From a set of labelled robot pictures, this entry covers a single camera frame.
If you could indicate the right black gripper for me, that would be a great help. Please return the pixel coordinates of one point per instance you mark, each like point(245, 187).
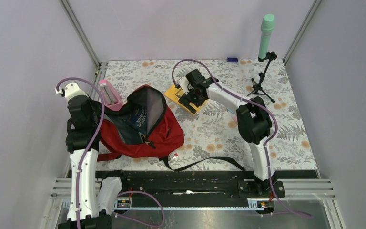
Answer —
point(185, 100)

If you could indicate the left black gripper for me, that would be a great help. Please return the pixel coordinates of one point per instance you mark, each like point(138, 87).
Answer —
point(98, 109)

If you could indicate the yellow notebook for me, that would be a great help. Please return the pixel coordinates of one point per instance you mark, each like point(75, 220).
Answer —
point(171, 94)

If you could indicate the red backpack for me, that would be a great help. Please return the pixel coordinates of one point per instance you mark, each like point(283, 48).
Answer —
point(164, 133)

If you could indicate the dark blue book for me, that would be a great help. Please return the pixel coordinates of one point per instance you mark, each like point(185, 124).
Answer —
point(134, 128)

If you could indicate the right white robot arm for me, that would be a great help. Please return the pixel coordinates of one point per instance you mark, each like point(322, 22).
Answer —
point(253, 120)

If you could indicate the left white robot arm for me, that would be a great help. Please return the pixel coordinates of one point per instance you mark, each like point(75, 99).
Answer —
point(82, 142)

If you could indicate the small white card pack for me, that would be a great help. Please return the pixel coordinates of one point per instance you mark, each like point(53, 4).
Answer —
point(173, 156)

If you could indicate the pink metronome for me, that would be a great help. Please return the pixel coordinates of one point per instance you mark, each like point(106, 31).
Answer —
point(112, 98)

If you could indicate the floral table mat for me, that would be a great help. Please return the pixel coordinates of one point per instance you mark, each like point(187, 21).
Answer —
point(212, 132)

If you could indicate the pink highlighter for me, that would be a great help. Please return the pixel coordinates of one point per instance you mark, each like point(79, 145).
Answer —
point(234, 118)

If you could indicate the small blue box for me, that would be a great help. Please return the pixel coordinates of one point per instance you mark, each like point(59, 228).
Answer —
point(232, 59)

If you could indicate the black tripod mic stand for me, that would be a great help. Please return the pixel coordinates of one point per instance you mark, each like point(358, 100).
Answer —
point(257, 86)

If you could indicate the green microphone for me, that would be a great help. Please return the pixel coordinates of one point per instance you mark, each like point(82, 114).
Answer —
point(267, 26)

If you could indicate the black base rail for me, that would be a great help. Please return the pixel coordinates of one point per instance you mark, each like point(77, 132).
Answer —
point(194, 188)

